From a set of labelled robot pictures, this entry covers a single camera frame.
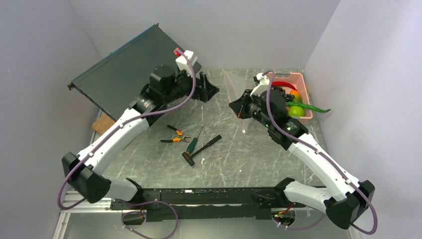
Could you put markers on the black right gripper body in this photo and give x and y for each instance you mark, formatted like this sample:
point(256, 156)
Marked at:
point(251, 107)

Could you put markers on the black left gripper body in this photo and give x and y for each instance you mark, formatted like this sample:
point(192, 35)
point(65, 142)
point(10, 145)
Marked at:
point(183, 85)

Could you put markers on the pink plastic basket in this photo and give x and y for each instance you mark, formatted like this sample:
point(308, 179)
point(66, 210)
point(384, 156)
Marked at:
point(296, 80)

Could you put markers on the green handled screwdriver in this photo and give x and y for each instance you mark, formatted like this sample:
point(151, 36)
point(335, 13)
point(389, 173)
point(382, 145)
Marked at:
point(193, 143)

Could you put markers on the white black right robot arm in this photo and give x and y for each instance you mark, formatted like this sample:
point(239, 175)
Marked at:
point(344, 198)

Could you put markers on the red chili pepper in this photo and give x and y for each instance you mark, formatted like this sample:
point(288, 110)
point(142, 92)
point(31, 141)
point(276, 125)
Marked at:
point(283, 84)

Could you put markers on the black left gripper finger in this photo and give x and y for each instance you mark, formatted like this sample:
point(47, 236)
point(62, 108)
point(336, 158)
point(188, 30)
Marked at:
point(203, 79)
point(208, 92)

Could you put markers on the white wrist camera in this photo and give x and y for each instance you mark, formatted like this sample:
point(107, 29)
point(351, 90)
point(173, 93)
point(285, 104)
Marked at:
point(262, 82)
point(185, 60)

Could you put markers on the clear zip top bag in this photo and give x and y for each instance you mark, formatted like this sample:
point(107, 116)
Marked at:
point(235, 86)

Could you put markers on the wooden block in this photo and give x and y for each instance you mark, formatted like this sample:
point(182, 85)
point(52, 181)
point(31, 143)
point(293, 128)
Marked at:
point(102, 124)

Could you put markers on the green lime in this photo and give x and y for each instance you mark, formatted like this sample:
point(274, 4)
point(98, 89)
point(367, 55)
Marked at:
point(296, 111)

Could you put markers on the aluminium frame rail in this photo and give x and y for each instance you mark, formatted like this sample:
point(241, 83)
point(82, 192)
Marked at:
point(71, 197)

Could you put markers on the orange green mango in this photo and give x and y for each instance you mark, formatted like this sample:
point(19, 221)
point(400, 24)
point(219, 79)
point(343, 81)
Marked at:
point(296, 97)

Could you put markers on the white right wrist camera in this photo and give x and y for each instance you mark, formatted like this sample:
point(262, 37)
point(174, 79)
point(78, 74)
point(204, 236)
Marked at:
point(262, 82)

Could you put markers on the orange handled pliers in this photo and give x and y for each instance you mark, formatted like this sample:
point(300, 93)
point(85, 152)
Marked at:
point(180, 137)

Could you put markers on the green chili pepper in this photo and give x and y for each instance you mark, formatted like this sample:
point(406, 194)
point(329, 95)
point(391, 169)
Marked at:
point(309, 107)

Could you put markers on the dark flat network switch box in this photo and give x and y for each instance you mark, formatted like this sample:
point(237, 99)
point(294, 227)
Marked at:
point(112, 83)

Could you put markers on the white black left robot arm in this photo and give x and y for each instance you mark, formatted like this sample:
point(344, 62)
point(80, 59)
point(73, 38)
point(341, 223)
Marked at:
point(84, 171)

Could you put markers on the black hammer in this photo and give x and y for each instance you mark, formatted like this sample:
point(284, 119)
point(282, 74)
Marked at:
point(189, 157)

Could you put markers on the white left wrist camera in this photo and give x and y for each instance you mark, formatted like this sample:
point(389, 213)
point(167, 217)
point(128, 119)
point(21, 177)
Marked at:
point(185, 60)

